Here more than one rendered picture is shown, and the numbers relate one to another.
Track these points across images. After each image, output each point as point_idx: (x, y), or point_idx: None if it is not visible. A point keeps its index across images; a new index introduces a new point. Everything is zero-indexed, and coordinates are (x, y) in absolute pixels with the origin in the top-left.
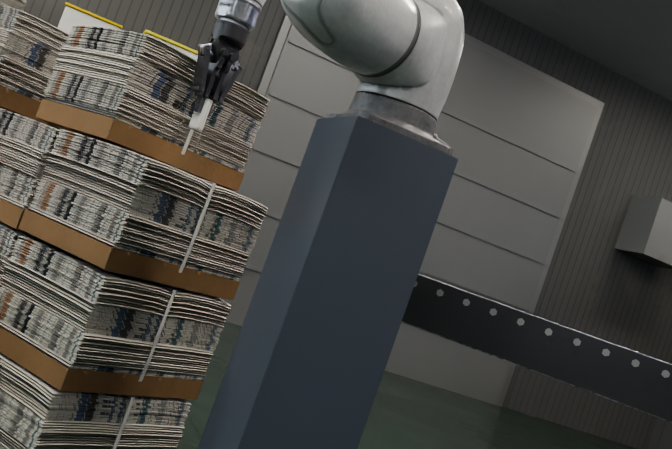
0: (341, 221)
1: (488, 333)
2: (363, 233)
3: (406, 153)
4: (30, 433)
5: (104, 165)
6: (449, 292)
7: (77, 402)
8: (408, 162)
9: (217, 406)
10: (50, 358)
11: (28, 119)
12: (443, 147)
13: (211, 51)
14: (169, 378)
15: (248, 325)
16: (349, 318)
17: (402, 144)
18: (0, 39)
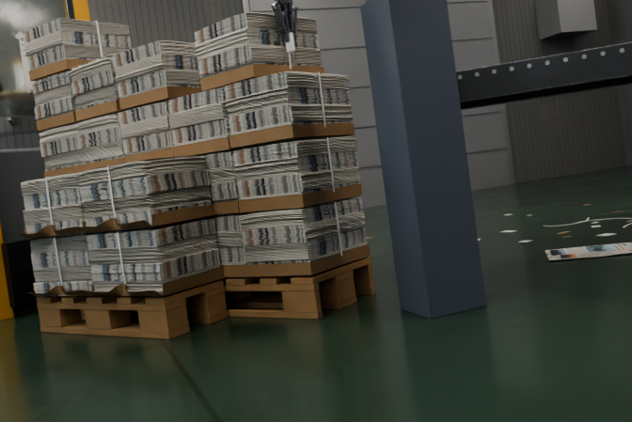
0: (404, 44)
1: (497, 84)
2: (418, 45)
3: None
4: (299, 235)
5: (260, 89)
6: (465, 73)
7: (312, 211)
8: None
9: (386, 172)
10: (289, 195)
11: (201, 92)
12: None
13: (279, 5)
14: (345, 186)
15: (380, 125)
16: (432, 89)
17: None
18: (157, 61)
